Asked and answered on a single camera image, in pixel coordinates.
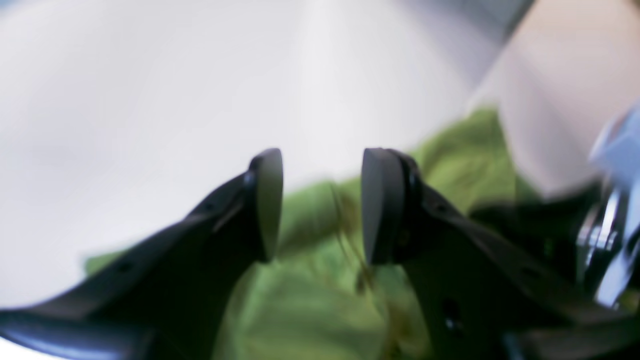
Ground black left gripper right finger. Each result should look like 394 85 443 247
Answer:
361 148 639 360

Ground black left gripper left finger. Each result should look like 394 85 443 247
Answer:
1 148 283 360

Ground green T-shirt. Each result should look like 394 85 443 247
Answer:
82 107 541 360

